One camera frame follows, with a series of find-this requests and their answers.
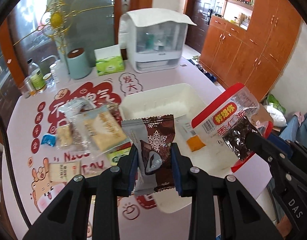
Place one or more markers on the orange wooden cabinet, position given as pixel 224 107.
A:
pixel 256 56

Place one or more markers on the drinking glass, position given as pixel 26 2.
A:
pixel 26 88

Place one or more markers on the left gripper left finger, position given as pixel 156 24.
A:
pixel 117 181

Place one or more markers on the green tissue pack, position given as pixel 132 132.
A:
pixel 109 60

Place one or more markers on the white plastic tray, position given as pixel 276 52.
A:
pixel 182 102

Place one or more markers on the mint green canister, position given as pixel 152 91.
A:
pixel 78 64

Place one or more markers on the white squeeze bottle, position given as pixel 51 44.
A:
pixel 56 67

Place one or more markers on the brown snowflake snack packet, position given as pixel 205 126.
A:
pixel 153 137

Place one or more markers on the clear oat bar packet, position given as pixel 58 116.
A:
pixel 68 137

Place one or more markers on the small glass jar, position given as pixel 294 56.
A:
pixel 49 80

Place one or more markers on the cream biscuit packet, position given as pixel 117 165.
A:
pixel 63 172

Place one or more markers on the red jujube snack bag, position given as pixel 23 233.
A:
pixel 219 125

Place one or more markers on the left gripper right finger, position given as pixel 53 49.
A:
pixel 191 181

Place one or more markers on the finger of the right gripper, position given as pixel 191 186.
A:
pixel 283 157

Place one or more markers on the beige cracker packet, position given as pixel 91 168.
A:
pixel 100 131

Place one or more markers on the orange seasoning sachet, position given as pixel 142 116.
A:
pixel 191 138

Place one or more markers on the blue candy packet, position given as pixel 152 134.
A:
pixel 49 139

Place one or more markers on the white cup sterilizer cabinet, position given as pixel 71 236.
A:
pixel 153 38

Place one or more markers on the grey red snack packet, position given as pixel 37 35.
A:
pixel 76 106

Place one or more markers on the green label glass bottle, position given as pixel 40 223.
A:
pixel 36 77

